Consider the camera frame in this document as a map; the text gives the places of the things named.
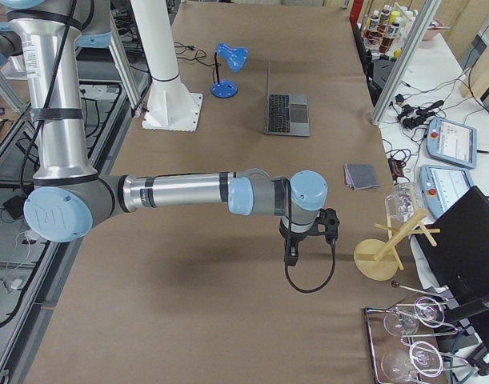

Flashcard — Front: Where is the folded grey cloth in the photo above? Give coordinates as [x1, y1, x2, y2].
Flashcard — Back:
[343, 163, 379, 190]

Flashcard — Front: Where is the aluminium frame post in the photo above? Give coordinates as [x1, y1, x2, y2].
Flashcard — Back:
[371, 0, 442, 126]

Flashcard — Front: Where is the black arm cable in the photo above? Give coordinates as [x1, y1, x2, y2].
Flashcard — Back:
[284, 235, 336, 294]

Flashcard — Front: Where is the black monitor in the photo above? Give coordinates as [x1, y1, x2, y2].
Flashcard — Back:
[415, 186, 489, 352]

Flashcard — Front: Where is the wine glass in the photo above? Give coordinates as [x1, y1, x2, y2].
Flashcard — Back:
[380, 341, 443, 383]
[383, 296, 444, 336]

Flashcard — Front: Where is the lower wine glass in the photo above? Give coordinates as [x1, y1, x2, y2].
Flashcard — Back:
[380, 341, 443, 383]

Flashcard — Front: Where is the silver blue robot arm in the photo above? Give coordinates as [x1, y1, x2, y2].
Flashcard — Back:
[6, 1, 339, 267]

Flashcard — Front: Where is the black lamp power cable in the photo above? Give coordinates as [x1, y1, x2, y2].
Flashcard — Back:
[174, 41, 215, 73]

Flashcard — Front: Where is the grey laptop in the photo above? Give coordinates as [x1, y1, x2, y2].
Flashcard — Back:
[264, 62, 311, 138]

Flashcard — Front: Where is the metal glass rack tray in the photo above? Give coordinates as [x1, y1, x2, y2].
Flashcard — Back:
[363, 296, 470, 383]

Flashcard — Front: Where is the clear glass mug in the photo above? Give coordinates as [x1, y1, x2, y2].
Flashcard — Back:
[385, 182, 428, 222]

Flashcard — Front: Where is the blue teach pendant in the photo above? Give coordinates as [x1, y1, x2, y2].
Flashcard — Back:
[426, 118, 478, 170]
[419, 165, 474, 218]

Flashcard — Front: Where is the bottle rack with bottles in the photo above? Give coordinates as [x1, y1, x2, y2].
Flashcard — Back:
[361, 1, 417, 58]

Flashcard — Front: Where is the lower blue teach pendant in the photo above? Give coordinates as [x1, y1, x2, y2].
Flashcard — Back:
[419, 165, 474, 218]

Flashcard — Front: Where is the upper blue teach pendant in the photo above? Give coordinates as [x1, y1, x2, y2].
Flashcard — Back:
[426, 118, 478, 170]

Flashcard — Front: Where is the pink bowl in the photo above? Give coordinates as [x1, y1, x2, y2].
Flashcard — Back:
[423, 19, 450, 41]

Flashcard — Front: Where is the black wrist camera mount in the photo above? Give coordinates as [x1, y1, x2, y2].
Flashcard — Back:
[317, 208, 340, 242]

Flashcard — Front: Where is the white pillar mount base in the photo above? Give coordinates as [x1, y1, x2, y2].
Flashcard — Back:
[131, 0, 203, 132]

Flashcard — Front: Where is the blue desk lamp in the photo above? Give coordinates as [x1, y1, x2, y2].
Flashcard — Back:
[210, 42, 249, 99]

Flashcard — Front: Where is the upper wine glass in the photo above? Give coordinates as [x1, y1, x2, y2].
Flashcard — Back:
[383, 296, 444, 336]

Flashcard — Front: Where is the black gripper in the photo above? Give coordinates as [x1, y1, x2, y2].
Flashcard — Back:
[283, 235, 299, 266]

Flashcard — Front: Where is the wooden mug tree stand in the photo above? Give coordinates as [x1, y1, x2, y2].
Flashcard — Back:
[354, 209, 441, 281]

